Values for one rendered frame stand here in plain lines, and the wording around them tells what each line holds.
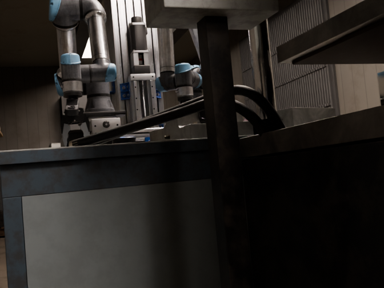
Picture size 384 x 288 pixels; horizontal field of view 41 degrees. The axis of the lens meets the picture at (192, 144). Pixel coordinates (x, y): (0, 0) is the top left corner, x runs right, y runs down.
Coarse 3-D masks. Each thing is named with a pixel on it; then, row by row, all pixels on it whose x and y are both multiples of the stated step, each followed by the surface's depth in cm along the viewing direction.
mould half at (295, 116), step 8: (280, 112) 199; (288, 112) 195; (296, 112) 195; (304, 112) 198; (312, 112) 201; (320, 112) 204; (328, 112) 207; (288, 120) 196; (296, 120) 195; (304, 120) 197; (312, 120) 200
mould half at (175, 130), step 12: (180, 120) 185; (192, 120) 186; (240, 120) 193; (156, 132) 210; (168, 132) 195; (180, 132) 182; (192, 132) 173; (204, 132) 174; (240, 132) 179; (252, 132) 181
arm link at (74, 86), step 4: (64, 84) 197; (68, 84) 196; (72, 84) 196; (76, 84) 197; (80, 84) 198; (64, 88) 197; (68, 88) 196; (72, 88) 196; (76, 88) 196; (80, 88) 198; (64, 92) 197; (68, 92) 197
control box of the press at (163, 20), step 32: (160, 0) 119; (192, 0) 119; (224, 0) 122; (256, 0) 125; (224, 32) 127; (224, 64) 126; (224, 96) 125; (224, 128) 124; (224, 160) 123; (224, 192) 123; (224, 224) 122; (224, 256) 123
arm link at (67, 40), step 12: (60, 0) 224; (72, 0) 225; (60, 12) 225; (72, 12) 226; (60, 24) 229; (72, 24) 231; (60, 36) 236; (72, 36) 237; (60, 48) 240; (72, 48) 241; (60, 60) 245; (60, 72) 250; (60, 84) 252
